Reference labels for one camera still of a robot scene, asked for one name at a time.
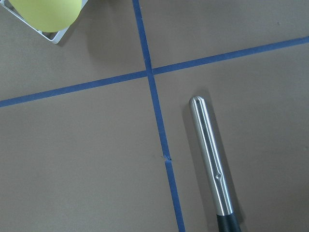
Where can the white cup rack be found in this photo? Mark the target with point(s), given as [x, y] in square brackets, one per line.
[53, 37]

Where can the steel black muddler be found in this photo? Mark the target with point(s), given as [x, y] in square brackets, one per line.
[226, 218]

